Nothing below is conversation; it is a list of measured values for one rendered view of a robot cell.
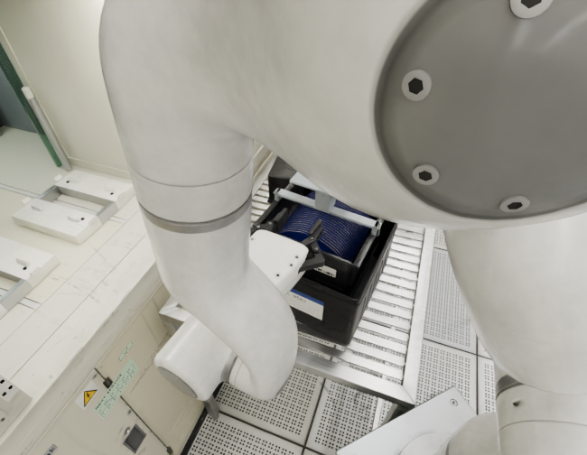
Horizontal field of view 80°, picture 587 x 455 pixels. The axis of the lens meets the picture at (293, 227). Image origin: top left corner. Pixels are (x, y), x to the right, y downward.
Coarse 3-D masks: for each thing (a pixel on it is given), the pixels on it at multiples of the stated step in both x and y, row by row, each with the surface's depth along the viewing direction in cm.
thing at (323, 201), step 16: (288, 192) 77; (304, 192) 87; (320, 192) 70; (272, 208) 77; (288, 208) 83; (320, 208) 72; (336, 208) 73; (256, 224) 73; (368, 224) 70; (368, 240) 70; (336, 256) 67; (368, 256) 82; (320, 272) 72; (336, 272) 69; (352, 272) 68; (336, 288) 72; (352, 288) 76
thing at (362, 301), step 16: (384, 224) 87; (384, 240) 90; (384, 256) 81; (368, 272) 92; (304, 288) 72; (320, 288) 69; (368, 288) 74; (304, 304) 76; (320, 304) 73; (336, 304) 70; (352, 304) 67; (304, 320) 80; (320, 320) 77; (336, 320) 74; (352, 320) 71; (336, 336) 78; (352, 336) 78
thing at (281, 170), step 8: (280, 160) 112; (272, 168) 109; (280, 168) 109; (288, 168) 109; (272, 176) 106; (280, 176) 106; (288, 176) 106; (272, 184) 108; (280, 184) 107; (272, 192) 110; (272, 200) 112
